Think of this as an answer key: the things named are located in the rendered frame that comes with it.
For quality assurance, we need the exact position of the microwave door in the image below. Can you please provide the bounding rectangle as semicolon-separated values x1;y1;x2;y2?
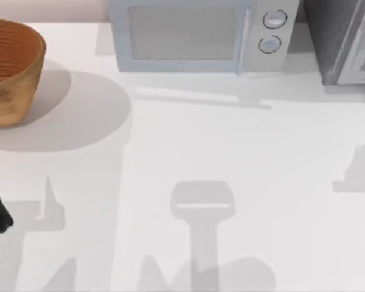
106;0;256;73

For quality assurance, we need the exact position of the pale microwave oven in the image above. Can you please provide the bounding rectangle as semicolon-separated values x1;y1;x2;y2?
105;0;301;77

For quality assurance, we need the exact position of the round microwave knob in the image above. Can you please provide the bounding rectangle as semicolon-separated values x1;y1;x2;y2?
262;9;288;30
257;34;282;55

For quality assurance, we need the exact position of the brown woven basket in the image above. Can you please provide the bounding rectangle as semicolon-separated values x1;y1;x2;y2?
0;18;47;128

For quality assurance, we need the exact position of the grey cabinet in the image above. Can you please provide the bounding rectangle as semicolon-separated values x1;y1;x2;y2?
302;0;365;86

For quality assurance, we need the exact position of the microwave door handle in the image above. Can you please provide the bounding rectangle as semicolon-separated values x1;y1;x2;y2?
235;7;251;77

